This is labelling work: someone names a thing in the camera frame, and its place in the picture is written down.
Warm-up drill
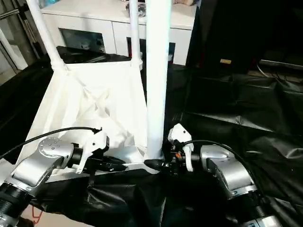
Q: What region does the black backdrop cloth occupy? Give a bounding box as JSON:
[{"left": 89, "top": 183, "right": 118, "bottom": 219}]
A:
[{"left": 186, "top": 0, "right": 303, "bottom": 71}]

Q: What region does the white upright pipe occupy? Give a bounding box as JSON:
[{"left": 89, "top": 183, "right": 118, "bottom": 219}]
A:
[{"left": 0, "top": 30, "right": 27, "bottom": 70}]

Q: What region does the grey curtain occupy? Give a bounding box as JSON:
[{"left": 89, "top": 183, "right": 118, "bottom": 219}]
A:
[{"left": 0, "top": 0, "right": 49, "bottom": 69}]

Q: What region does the red cable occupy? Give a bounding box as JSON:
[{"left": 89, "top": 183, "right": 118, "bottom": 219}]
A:
[{"left": 30, "top": 205, "right": 43, "bottom": 225}]

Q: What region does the long black bar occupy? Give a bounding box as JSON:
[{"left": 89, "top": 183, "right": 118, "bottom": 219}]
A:
[{"left": 258, "top": 60, "right": 303, "bottom": 70}]

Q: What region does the white cabinet with glass doors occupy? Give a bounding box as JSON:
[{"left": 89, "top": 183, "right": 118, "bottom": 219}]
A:
[{"left": 41, "top": 0, "right": 197, "bottom": 66}]

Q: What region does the grey metal rod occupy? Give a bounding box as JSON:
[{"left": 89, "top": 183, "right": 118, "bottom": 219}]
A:
[{"left": 0, "top": 9, "right": 20, "bottom": 20}]

